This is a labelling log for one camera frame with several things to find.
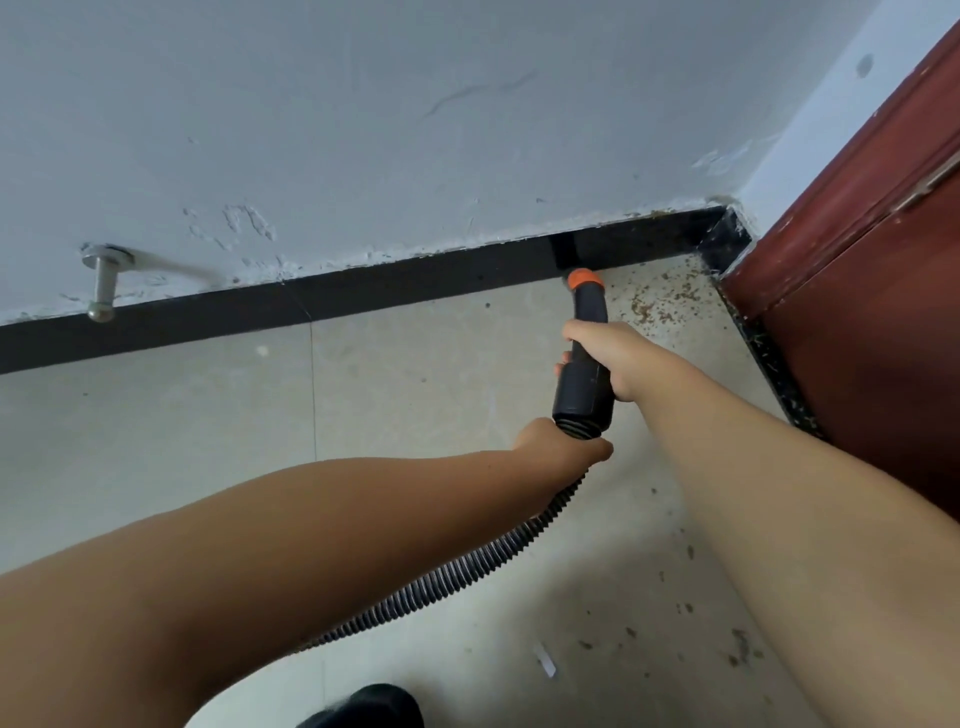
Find person's left hand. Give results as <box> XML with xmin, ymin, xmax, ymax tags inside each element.
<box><xmin>511</xmin><ymin>416</ymin><xmax>615</xmax><ymax>519</ymax></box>

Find person's right hand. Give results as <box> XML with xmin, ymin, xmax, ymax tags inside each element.
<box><xmin>553</xmin><ymin>318</ymin><xmax>699</xmax><ymax>405</ymax></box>

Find black ribbed vacuum hose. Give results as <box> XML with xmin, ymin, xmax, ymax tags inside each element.
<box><xmin>288</xmin><ymin>267</ymin><xmax>618</xmax><ymax>655</ymax></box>

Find brown dirt debris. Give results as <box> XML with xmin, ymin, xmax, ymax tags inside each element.
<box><xmin>577</xmin><ymin>262</ymin><xmax>766</xmax><ymax>669</ymax></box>

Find person's left forearm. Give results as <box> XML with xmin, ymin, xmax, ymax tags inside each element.
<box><xmin>0</xmin><ymin>448</ymin><xmax>553</xmax><ymax>728</ymax></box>

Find person's right forearm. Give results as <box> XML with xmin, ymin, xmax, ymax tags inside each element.
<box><xmin>637</xmin><ymin>363</ymin><xmax>960</xmax><ymax>728</ymax></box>

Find red-brown wooden door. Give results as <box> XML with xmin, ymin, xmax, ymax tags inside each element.
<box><xmin>716</xmin><ymin>18</ymin><xmax>960</xmax><ymax>523</ymax></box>

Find metal door hinge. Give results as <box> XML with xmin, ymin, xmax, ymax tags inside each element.
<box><xmin>890</xmin><ymin>155</ymin><xmax>960</xmax><ymax>217</ymax></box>

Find black skirting board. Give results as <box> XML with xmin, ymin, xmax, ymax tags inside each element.
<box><xmin>0</xmin><ymin>206</ymin><xmax>760</xmax><ymax>376</ymax></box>

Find metal wall door stopper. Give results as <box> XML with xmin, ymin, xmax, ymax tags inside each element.
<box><xmin>80</xmin><ymin>242</ymin><xmax>139</xmax><ymax>325</ymax></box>

